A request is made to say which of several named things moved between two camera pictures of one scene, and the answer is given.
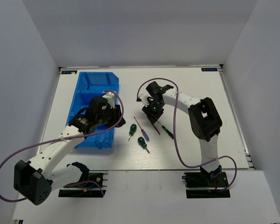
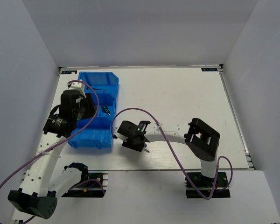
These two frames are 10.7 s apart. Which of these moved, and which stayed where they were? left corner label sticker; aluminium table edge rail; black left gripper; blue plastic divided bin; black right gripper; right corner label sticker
Moved: black right gripper; black left gripper
Stayed: blue plastic divided bin; aluminium table edge rail; right corner label sticker; left corner label sticker
